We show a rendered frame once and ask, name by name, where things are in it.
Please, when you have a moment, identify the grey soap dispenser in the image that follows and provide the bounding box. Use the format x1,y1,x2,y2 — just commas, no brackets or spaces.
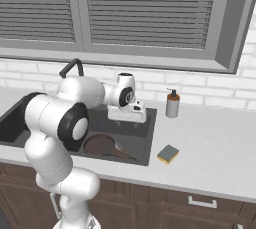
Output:
165,87,181,119

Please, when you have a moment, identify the grey and yellow sponge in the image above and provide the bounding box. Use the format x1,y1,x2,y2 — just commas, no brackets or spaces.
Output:
156,144,181,166

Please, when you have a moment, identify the grey window frame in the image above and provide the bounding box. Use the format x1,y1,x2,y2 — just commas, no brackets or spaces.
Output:
0,0,256,75

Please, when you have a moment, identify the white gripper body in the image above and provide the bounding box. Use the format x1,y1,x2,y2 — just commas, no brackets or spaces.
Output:
106,104,148,124

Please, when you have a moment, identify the brown panel under sink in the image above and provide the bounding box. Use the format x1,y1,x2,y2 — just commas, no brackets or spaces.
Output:
98,178,168,205

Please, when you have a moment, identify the brown cupboard door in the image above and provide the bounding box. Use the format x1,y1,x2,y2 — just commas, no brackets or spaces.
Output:
148,204,246,229
87,198,150,229
0,172,64,229

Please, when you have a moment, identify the black tap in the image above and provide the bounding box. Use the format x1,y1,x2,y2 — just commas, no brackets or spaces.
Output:
58,58,85,80

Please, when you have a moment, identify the black sink basin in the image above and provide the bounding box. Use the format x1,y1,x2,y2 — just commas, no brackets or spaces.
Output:
0,100,159,167

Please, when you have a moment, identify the brown drawer front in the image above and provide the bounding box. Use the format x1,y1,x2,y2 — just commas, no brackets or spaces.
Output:
165,188,249,222

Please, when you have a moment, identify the grey wide window blind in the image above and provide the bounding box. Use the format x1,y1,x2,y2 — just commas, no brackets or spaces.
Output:
83,0,219,51

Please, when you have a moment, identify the white drawer handle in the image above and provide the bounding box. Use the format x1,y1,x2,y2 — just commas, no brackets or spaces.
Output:
187,195,219,210

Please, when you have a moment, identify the grey narrow window blind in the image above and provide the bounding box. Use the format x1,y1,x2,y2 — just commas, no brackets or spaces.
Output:
0,0,77,44

